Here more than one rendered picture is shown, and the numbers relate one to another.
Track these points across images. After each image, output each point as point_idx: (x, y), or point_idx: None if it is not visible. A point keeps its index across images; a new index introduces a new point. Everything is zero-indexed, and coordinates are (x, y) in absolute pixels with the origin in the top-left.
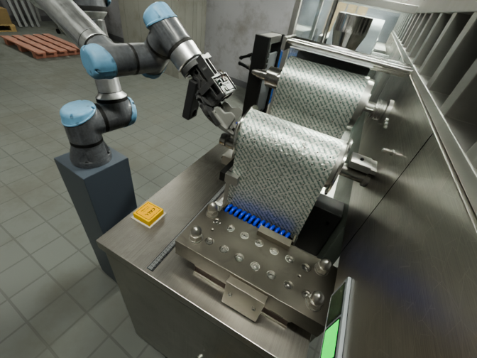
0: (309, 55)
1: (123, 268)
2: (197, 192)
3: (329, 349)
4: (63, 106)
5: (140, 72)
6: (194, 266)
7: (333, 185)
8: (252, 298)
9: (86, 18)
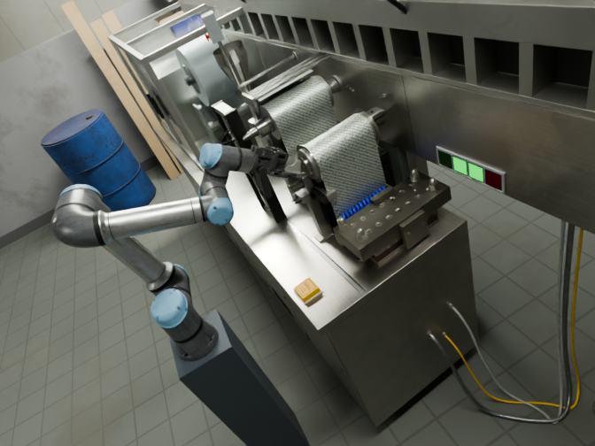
0: None
1: (347, 325)
2: (297, 254)
3: (462, 165)
4: (157, 315)
5: None
6: (373, 264)
7: None
8: (419, 218)
9: (175, 202)
